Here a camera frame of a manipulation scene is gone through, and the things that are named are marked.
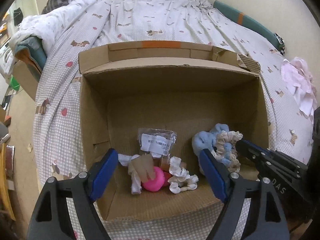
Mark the green dustpan with handle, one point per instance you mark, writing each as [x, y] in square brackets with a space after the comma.
[14, 84]

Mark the cream frilly scrunchie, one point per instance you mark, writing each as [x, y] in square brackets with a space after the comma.
[180, 180]

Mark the clear plastic labelled packet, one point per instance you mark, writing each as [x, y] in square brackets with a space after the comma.
[157, 142]

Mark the grey tabby cat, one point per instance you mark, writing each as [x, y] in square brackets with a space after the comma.
[54, 4]

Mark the brown cardboard box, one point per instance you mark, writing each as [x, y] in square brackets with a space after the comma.
[179, 86]

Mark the peach sausage toy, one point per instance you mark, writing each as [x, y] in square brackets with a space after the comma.
[162, 163]

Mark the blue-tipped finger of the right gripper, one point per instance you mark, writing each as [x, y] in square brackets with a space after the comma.
[253, 151]

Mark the white floral duvet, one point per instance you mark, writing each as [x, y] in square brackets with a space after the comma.
[49, 27]

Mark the pink white crumpled clothes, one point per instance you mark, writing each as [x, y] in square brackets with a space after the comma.
[299, 81]

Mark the beige lace scrunchie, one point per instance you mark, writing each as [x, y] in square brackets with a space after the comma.
[225, 150]

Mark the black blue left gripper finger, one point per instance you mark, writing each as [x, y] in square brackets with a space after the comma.
[51, 218]

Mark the white ghost plush toy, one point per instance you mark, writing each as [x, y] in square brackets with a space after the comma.
[136, 169]

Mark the white washing machine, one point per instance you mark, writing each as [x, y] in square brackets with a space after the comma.
[5, 54]

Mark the teal orange folded blanket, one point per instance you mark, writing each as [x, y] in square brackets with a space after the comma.
[32, 53]

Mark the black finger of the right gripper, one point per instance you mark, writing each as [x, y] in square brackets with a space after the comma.
[274, 170]

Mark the light blue fluffy scrunchie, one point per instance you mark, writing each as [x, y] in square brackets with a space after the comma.
[207, 140]

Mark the pink rubber duck toy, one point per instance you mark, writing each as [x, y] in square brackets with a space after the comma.
[160, 180]

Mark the checkered dog-print bedspread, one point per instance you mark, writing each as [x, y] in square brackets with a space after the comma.
[57, 128]

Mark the teal cushion with orange stripe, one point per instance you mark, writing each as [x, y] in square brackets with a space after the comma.
[244, 20]

